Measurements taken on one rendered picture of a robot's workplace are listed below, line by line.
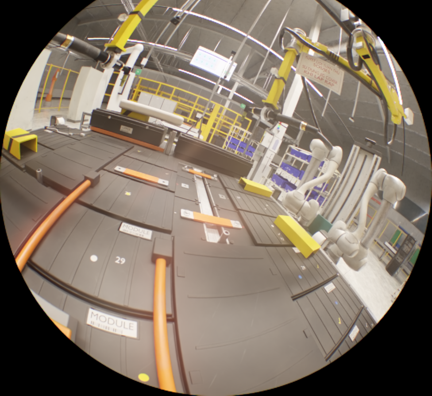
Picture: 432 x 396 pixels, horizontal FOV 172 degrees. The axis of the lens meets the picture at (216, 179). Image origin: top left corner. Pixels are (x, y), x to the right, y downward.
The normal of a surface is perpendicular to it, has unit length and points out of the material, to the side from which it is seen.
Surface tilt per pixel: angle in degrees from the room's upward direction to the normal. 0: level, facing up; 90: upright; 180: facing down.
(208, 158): 90
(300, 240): 90
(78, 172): 0
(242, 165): 90
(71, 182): 0
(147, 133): 90
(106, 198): 0
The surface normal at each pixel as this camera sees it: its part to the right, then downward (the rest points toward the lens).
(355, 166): -0.84, -0.21
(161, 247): 0.40, -0.87
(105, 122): 0.20, 0.40
